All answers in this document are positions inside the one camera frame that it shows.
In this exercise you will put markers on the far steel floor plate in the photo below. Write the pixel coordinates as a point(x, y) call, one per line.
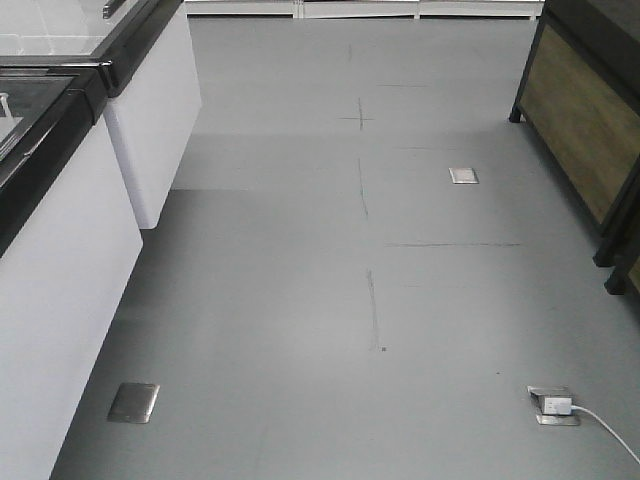
point(463, 176)

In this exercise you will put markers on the steel floor plate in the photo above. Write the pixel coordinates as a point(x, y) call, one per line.
point(133, 403)
point(463, 176)

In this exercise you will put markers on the far white chest freezer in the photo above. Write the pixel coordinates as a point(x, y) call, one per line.
point(142, 53)

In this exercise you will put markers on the white chest freezer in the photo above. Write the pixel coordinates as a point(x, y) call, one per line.
point(69, 242)
point(142, 53)

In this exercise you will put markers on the left steel floor plate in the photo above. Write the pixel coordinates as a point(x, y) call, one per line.
point(133, 403)

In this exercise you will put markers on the near white chest freezer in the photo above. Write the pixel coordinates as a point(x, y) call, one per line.
point(69, 242)

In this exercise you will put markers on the open floor socket box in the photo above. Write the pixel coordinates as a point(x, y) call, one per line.
point(553, 405)

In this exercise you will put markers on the wood panel display stand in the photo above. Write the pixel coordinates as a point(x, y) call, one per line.
point(579, 92)

